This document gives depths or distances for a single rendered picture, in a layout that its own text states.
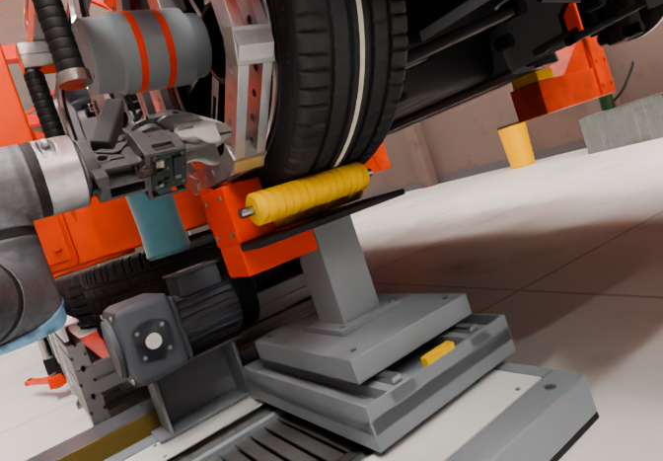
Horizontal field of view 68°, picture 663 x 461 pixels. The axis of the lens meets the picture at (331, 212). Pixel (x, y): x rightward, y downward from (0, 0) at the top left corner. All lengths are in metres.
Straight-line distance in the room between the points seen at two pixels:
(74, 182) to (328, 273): 0.54
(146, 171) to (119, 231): 0.71
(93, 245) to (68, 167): 0.71
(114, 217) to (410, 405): 0.86
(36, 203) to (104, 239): 0.71
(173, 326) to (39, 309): 0.57
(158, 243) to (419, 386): 0.55
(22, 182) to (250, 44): 0.35
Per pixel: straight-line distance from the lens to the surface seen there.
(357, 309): 1.03
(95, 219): 1.35
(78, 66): 0.77
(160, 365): 1.16
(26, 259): 0.63
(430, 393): 0.90
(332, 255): 1.00
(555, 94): 2.66
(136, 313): 1.14
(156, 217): 1.01
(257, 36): 0.77
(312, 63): 0.78
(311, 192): 0.88
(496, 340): 1.01
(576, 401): 0.94
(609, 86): 3.10
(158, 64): 0.95
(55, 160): 0.64
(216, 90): 1.10
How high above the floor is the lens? 0.50
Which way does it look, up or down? 3 degrees down
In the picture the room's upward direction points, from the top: 18 degrees counter-clockwise
